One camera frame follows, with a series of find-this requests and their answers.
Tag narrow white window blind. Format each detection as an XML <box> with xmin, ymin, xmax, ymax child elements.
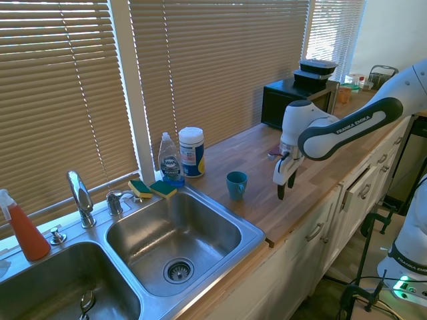
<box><xmin>306</xmin><ymin>0</ymin><xmax>366</xmax><ymax>84</ymax></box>

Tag chrome faucet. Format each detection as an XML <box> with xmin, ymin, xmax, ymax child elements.
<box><xmin>65</xmin><ymin>170</ymin><xmax>97</xmax><ymax>229</ymax></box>

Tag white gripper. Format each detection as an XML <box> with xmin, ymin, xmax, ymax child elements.
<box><xmin>272</xmin><ymin>154</ymin><xmax>306</xmax><ymax>201</ymax></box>

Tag white window frame post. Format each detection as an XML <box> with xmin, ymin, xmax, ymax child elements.
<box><xmin>109</xmin><ymin>0</ymin><xmax>156</xmax><ymax>183</ymax></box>

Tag orange plastic cup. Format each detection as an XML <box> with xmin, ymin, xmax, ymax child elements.
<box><xmin>336</xmin><ymin>85</ymin><xmax>353</xmax><ymax>104</ymax></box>

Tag clear Dawn dish soap bottle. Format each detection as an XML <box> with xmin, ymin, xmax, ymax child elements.
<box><xmin>157</xmin><ymin>131</ymin><xmax>186</xmax><ymax>187</ymax></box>

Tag black wire basket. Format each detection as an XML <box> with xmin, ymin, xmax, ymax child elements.
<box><xmin>368</xmin><ymin>65</ymin><xmax>400</xmax><ymax>91</ymax></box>

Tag clear container green lid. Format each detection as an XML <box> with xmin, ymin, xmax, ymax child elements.
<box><xmin>344</xmin><ymin>72</ymin><xmax>366</xmax><ymax>91</ymax></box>

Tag yellow green sponge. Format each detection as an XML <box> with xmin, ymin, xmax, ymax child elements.
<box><xmin>127</xmin><ymin>179</ymin><xmax>153</xmax><ymax>200</ymax></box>
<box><xmin>149</xmin><ymin>180</ymin><xmax>178</xmax><ymax>200</ymax></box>

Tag black clamp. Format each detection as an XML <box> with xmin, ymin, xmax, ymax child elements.
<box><xmin>339</xmin><ymin>269</ymin><xmax>388</xmax><ymax>313</ymax></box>
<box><xmin>360</xmin><ymin>206</ymin><xmax>406</xmax><ymax>236</ymax></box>

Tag orange spray bottle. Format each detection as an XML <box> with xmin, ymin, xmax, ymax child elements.
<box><xmin>0</xmin><ymin>189</ymin><xmax>52</xmax><ymax>262</ymax></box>

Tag white kitchen cabinets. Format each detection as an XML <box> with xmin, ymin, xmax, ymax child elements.
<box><xmin>199</xmin><ymin>116</ymin><xmax>413</xmax><ymax>320</ymax></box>

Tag metal sink stopper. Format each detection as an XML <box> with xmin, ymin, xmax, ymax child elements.
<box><xmin>78</xmin><ymin>289</ymin><xmax>96</xmax><ymax>320</ymax></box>

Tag chrome sink knob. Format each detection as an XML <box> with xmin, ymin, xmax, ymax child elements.
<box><xmin>49</xmin><ymin>227</ymin><xmax>67</xmax><ymax>245</ymax></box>

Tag black microwave oven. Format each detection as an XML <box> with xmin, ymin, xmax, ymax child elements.
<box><xmin>260</xmin><ymin>78</ymin><xmax>340</xmax><ymax>131</ymax></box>

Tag chrome side sprayer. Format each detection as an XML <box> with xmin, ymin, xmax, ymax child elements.
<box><xmin>105</xmin><ymin>189</ymin><xmax>145</xmax><ymax>216</ymax></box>

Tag stainless steel double sink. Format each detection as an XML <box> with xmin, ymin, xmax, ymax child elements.
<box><xmin>0</xmin><ymin>181</ymin><xmax>267</xmax><ymax>320</ymax></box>

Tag black stand pole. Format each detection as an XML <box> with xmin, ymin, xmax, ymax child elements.
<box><xmin>355</xmin><ymin>213</ymin><xmax>378</xmax><ymax>287</ymax></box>

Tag large black food container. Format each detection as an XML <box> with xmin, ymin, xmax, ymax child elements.
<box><xmin>293</xmin><ymin>69</ymin><xmax>332</xmax><ymax>90</ymax></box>

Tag small black food container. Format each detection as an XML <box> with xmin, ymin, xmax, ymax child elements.
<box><xmin>298</xmin><ymin>59</ymin><xmax>338</xmax><ymax>75</ymax></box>

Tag white wipes canister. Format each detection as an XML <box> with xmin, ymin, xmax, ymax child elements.
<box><xmin>177</xmin><ymin>126</ymin><xmax>206</xmax><ymax>179</ymax></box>

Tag wide tan window blind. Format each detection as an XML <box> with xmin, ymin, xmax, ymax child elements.
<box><xmin>0</xmin><ymin>0</ymin><xmax>141</xmax><ymax>239</ymax></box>

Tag metal drain strainer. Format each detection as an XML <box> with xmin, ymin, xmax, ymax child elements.
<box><xmin>163</xmin><ymin>257</ymin><xmax>195</xmax><ymax>285</ymax></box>

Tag teal ceramic mug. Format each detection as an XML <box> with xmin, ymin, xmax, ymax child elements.
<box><xmin>226</xmin><ymin>171</ymin><xmax>248</xmax><ymax>201</ymax></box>

